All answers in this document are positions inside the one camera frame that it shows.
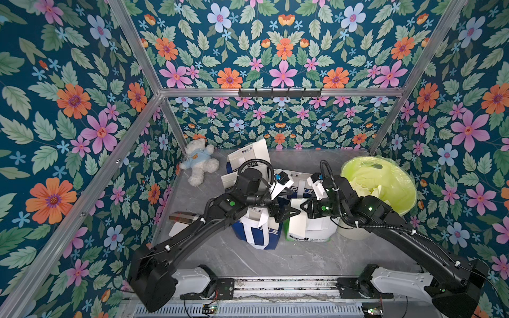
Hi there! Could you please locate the white bag green top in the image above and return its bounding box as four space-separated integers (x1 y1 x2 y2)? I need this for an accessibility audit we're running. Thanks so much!
284 199 337 242

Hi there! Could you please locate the blue white tote bag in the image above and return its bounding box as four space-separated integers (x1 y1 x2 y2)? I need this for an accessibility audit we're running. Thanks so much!
226 139 270 173
232 207 282 250

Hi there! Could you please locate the white trash bin green liner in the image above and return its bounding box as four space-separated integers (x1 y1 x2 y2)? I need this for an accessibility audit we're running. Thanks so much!
334 156 417 228

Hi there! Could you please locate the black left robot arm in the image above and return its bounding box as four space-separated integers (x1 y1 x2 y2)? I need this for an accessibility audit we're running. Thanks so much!
127 159 293 313

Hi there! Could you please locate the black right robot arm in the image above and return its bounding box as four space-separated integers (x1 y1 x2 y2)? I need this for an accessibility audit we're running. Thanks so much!
301 160 489 317

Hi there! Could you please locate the middle right blue white bag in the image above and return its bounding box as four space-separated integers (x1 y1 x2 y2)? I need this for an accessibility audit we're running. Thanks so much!
275 169 314 199

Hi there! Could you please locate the middle left blue white bag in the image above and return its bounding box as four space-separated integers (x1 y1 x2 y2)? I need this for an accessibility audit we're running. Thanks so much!
221 172 237 189

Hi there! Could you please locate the white teddy bear blue shirt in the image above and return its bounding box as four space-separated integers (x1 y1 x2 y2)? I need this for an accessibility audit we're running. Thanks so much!
179 139 220 187

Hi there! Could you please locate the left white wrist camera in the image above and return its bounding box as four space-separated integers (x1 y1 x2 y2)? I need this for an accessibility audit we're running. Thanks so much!
270 170 294 200

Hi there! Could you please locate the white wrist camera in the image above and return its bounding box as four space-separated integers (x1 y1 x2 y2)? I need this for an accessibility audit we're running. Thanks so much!
270 170 294 200
308 172 327 201

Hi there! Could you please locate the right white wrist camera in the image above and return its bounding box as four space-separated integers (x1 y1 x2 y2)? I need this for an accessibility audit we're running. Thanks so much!
308 172 327 201

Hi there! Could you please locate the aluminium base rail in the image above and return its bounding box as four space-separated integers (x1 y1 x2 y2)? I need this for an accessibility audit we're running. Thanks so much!
117 276 441 317

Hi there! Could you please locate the black wall hook rail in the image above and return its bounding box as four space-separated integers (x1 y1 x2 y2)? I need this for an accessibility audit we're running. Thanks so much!
237 88 322 99

